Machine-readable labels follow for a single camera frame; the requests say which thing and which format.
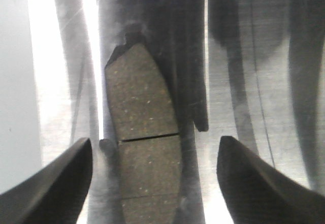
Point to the grey brake pad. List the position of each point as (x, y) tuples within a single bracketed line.
[(146, 130)]

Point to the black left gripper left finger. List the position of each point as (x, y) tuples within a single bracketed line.
[(56, 193)]

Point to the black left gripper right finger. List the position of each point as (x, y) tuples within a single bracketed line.
[(255, 192)]

